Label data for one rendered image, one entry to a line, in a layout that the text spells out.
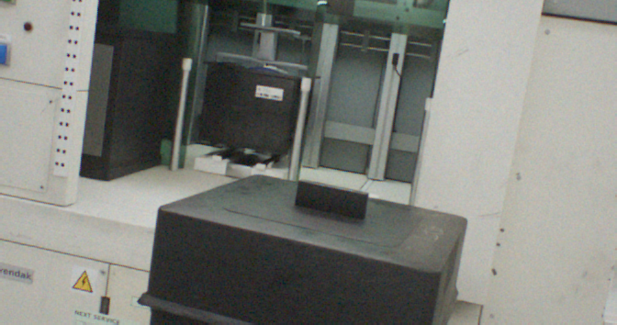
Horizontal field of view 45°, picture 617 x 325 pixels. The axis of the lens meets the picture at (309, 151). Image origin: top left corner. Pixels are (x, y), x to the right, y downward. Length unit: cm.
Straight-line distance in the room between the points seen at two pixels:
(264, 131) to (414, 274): 104
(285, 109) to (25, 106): 60
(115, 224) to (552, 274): 68
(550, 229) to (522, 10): 31
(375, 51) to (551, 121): 97
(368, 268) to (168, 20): 113
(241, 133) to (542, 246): 80
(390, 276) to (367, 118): 136
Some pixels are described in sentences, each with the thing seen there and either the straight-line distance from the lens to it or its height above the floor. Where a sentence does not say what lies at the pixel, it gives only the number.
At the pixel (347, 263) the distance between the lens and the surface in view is 69.
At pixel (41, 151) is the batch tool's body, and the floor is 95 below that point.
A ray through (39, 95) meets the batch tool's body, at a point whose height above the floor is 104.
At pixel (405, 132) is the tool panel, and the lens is 201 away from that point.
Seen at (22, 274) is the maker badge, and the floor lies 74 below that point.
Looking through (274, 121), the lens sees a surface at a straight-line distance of 167.
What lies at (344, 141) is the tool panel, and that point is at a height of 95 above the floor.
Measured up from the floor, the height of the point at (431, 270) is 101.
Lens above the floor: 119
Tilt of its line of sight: 8 degrees down
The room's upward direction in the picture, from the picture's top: 9 degrees clockwise
